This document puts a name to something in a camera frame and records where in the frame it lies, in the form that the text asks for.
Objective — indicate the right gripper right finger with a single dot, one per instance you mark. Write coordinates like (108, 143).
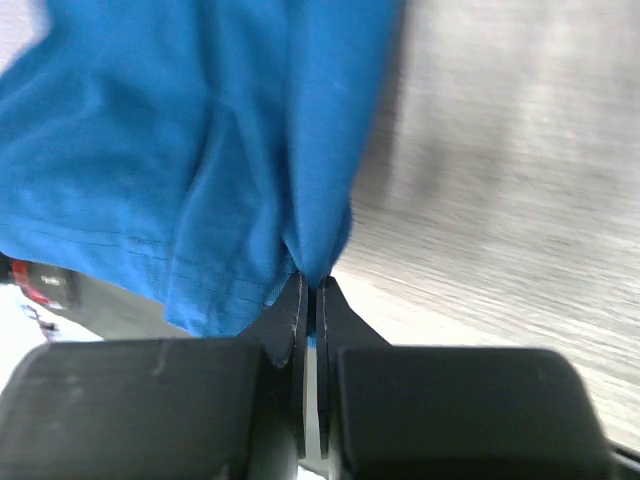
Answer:
(407, 412)

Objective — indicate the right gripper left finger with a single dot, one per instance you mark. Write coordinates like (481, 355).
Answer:
(207, 408)

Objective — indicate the blue t shirt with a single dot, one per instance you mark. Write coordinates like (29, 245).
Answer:
(196, 153)

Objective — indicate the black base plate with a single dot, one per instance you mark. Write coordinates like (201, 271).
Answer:
(61, 300)

